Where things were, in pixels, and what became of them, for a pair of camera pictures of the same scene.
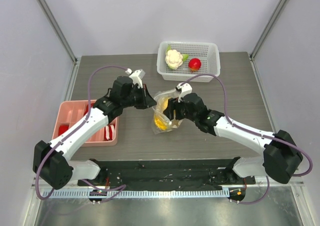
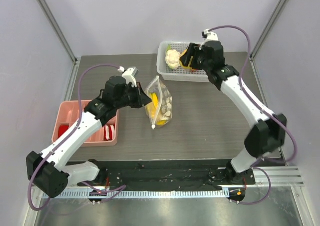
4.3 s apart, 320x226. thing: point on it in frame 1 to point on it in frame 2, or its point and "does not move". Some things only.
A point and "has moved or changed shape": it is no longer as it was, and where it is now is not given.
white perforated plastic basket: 207,53 does not move
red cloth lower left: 62,128 does not move
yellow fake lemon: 164,103 to 188,67
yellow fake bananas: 160,124 to 152,107
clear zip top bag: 162,122 has moved or changed shape
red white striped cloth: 109,132 does not move
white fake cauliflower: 174,58 does not move
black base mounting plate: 167,174 does not move
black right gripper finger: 169,112 to 192,48
